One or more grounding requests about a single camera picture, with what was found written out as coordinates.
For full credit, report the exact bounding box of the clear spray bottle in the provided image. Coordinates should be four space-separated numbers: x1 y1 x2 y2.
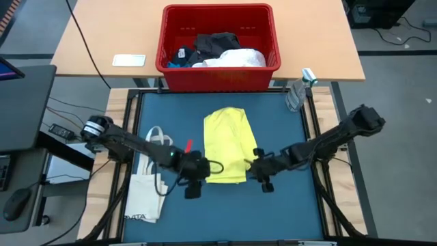
285 67 319 113

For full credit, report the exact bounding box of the yellow shirt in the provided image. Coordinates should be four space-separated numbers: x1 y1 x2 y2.
203 106 259 185

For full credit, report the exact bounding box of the black keyboard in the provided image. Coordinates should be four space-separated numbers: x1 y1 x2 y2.
0 155 12 191

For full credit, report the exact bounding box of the light wooden desk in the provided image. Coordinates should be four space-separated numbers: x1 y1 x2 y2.
50 0 366 82

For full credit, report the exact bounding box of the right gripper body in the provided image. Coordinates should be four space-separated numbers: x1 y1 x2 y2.
251 153 291 183

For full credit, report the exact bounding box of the black cable conduit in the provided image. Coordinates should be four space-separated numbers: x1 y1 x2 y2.
81 160 132 242
312 160 365 238

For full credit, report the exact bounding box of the dark grey garment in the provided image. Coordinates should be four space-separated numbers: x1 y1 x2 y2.
186 32 242 66

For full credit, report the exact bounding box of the dark grey side desk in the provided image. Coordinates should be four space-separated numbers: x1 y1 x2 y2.
0 64 57 235

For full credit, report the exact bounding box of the black power adapter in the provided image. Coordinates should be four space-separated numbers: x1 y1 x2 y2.
48 123 75 140

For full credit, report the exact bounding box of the black aluminium table frame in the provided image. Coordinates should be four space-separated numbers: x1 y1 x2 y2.
102 87 346 246

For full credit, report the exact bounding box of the blue table mat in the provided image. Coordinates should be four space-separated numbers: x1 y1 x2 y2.
122 92 324 242

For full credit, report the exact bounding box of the long black hanging cable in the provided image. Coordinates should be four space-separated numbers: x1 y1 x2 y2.
65 0 112 90

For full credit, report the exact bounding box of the white rectangular card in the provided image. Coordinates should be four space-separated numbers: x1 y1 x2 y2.
111 53 147 68

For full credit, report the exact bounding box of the cream canvas tote bag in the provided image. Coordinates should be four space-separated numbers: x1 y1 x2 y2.
124 125 174 223

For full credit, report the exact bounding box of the white lace garment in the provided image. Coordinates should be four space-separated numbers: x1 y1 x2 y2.
191 48 267 68

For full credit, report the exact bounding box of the red plastic laundry basket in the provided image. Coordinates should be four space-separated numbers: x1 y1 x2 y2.
155 3 283 93

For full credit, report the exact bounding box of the navy garment with white label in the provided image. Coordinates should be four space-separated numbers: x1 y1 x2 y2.
170 46 195 68

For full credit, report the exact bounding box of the black computer mouse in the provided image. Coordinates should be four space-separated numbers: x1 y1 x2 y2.
2 187 33 222

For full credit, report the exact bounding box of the computer screen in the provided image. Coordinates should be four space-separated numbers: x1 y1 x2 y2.
0 56 25 82

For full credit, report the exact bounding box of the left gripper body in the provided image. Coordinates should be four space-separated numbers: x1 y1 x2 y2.
175 157 212 182

